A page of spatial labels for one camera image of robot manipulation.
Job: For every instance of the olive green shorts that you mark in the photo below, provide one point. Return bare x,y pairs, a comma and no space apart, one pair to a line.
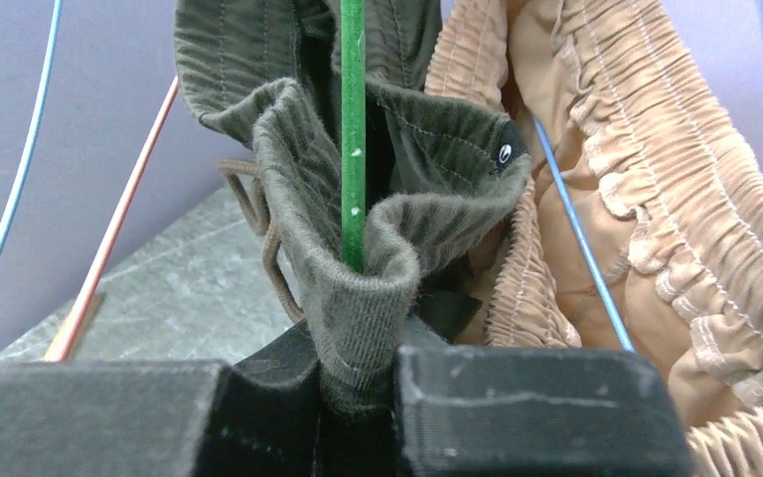
440,173

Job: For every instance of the green hanger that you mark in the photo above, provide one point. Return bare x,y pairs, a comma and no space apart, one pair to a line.
353,132

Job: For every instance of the beige shorts with white stripe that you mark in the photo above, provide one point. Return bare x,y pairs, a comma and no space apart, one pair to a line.
500,54

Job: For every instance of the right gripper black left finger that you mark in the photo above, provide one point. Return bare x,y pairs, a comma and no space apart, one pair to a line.
172,418

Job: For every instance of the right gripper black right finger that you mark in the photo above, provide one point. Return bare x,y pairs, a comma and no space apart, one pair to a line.
470,411

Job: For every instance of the pink wire hanger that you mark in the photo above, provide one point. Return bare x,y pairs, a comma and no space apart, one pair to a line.
74,325

